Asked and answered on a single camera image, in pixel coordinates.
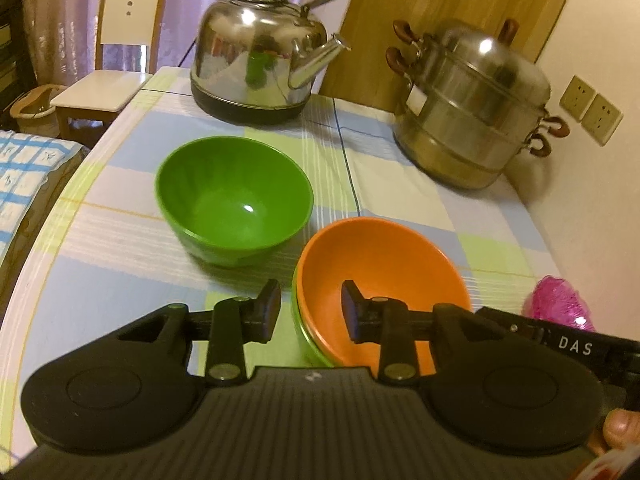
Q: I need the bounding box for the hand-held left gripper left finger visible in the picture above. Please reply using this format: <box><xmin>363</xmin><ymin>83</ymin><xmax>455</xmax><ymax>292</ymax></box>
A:
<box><xmin>113</xmin><ymin>279</ymin><xmax>283</xmax><ymax>386</ymax></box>

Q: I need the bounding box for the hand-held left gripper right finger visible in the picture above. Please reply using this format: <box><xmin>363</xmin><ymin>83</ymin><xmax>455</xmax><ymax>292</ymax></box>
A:
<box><xmin>341</xmin><ymin>280</ymin><xmax>506</xmax><ymax>385</ymax></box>

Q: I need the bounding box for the green plastic bowl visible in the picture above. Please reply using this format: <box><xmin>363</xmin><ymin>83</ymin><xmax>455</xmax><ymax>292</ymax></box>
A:
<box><xmin>291</xmin><ymin>265</ymin><xmax>337</xmax><ymax>367</ymax></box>
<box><xmin>154</xmin><ymin>136</ymin><xmax>315</xmax><ymax>268</ymax></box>

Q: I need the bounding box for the orange plastic bowl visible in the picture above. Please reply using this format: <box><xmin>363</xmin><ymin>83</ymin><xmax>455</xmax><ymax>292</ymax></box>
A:
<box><xmin>296</xmin><ymin>217</ymin><xmax>472</xmax><ymax>367</ymax></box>

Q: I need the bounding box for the person's right hand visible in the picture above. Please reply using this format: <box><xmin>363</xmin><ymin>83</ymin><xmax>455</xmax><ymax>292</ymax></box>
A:
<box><xmin>602</xmin><ymin>407</ymin><xmax>640</xmax><ymax>462</ymax></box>

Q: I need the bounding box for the stainless steel steamer pot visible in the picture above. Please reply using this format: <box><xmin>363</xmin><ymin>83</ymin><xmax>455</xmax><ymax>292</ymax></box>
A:
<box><xmin>385</xmin><ymin>18</ymin><xmax>571</xmax><ymax>191</ymax></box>

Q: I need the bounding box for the stainless steel kettle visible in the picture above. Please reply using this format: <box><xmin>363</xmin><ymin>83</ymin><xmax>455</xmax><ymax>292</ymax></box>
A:
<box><xmin>190</xmin><ymin>0</ymin><xmax>354</xmax><ymax>126</ymax></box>

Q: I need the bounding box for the white wooden chair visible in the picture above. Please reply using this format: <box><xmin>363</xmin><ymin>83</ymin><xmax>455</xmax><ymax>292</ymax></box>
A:
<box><xmin>49</xmin><ymin>0</ymin><xmax>171</xmax><ymax>137</ymax></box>

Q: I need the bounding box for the blue checked blanket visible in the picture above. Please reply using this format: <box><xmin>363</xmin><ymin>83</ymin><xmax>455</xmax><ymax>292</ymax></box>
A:
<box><xmin>0</xmin><ymin>128</ymin><xmax>92</xmax><ymax>262</ymax></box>

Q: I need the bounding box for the woven basket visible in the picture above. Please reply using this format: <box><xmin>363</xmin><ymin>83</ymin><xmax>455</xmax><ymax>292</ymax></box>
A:
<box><xmin>9</xmin><ymin>84</ymin><xmax>69</xmax><ymax>136</ymax></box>

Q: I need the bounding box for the dark storage rack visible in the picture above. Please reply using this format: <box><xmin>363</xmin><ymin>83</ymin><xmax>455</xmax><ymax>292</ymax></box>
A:
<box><xmin>0</xmin><ymin>0</ymin><xmax>39</xmax><ymax>132</ymax></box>

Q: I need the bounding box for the beige wall socket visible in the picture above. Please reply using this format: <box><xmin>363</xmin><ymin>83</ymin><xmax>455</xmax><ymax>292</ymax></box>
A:
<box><xmin>582</xmin><ymin>93</ymin><xmax>624</xmax><ymax>147</ymax></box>
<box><xmin>558</xmin><ymin>75</ymin><xmax>596</xmax><ymax>122</ymax></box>

